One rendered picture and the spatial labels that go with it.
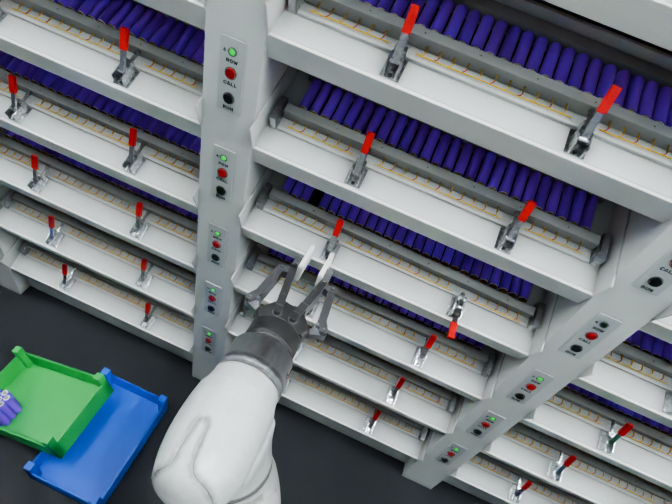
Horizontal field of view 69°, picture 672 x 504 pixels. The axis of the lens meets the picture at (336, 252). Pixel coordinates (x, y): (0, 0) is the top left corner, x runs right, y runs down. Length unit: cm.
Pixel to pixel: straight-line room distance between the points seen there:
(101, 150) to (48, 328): 78
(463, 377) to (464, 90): 65
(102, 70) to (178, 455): 67
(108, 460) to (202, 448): 99
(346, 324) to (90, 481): 80
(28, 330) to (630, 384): 158
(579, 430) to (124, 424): 116
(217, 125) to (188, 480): 55
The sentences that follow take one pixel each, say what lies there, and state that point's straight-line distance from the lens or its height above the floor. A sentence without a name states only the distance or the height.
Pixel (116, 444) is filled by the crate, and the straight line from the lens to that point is 155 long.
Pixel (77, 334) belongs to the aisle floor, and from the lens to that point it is 172.
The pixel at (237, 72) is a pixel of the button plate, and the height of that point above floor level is 105.
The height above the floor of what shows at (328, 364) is 35.
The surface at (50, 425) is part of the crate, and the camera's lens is 153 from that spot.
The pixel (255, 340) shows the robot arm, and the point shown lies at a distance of 64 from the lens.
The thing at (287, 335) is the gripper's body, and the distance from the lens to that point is 67.
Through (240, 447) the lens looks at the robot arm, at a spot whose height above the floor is 91.
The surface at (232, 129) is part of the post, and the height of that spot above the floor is 95.
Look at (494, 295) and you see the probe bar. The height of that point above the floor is 78.
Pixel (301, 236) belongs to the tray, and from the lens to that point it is 97.
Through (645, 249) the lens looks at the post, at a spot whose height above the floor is 105.
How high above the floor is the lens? 145
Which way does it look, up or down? 47 degrees down
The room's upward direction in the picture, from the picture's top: 20 degrees clockwise
